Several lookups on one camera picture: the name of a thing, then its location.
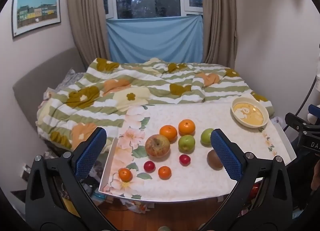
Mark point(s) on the small red fruit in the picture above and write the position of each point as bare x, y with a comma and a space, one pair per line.
149, 166
184, 159

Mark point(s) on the large orange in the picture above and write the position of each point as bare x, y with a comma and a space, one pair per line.
186, 127
168, 133

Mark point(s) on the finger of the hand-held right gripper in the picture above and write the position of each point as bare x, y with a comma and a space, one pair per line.
315, 111
296, 121

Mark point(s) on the framed wall poster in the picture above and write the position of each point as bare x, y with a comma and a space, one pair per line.
36, 11

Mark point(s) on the beige curtain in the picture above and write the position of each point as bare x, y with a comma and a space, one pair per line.
220, 21
85, 21

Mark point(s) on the cream bowl with yellow inside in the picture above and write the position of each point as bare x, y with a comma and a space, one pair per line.
250, 115

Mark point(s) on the small tangerine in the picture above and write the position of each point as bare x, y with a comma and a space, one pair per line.
125, 174
165, 172

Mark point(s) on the brown kiwi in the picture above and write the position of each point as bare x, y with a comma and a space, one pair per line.
213, 161

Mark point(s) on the floral tablecloth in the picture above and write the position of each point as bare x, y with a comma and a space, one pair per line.
200, 186

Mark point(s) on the green apple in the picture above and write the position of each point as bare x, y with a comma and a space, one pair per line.
186, 143
206, 136

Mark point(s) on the large red-yellow apple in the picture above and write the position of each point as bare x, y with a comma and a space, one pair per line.
157, 145

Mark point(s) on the person's right hand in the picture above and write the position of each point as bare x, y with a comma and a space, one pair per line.
316, 176

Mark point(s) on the grey patterned pillow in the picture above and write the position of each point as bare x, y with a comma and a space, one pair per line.
68, 79

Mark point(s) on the grey bed headboard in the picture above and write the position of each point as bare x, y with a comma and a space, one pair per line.
37, 81

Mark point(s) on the green striped floral blanket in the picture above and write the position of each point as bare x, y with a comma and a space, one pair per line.
112, 91

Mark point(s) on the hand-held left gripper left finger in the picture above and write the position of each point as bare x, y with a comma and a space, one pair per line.
91, 153

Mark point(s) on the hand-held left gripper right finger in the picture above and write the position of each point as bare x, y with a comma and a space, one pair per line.
226, 156

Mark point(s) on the light blue cloth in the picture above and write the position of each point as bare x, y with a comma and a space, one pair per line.
155, 38

